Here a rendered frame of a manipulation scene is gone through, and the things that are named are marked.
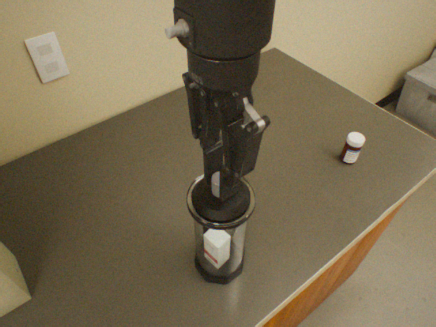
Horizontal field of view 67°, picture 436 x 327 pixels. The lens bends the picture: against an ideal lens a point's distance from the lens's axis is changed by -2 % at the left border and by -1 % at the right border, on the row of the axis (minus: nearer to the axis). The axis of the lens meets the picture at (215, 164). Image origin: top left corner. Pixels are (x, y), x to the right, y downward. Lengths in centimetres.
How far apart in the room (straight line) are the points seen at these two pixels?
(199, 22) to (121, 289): 55
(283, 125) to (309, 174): 19
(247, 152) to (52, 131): 75
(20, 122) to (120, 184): 32
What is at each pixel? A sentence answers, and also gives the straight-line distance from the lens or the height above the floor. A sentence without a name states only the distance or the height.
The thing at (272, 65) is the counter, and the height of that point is 94.
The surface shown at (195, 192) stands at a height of 118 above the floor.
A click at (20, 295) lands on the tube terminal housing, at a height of 97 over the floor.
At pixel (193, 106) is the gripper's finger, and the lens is 44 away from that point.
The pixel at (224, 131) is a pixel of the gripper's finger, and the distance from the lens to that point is 39.
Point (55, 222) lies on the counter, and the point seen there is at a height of 94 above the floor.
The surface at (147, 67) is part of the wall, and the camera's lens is 107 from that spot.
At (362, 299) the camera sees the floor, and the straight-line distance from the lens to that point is 182.
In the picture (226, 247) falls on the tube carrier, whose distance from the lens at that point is 57.
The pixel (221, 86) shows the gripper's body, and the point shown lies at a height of 139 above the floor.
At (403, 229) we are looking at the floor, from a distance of 211.
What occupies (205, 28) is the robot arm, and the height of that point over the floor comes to 146.
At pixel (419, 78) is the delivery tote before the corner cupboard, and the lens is 265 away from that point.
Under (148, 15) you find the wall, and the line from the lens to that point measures 101.
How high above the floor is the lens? 159
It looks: 48 degrees down
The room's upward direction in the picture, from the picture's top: straight up
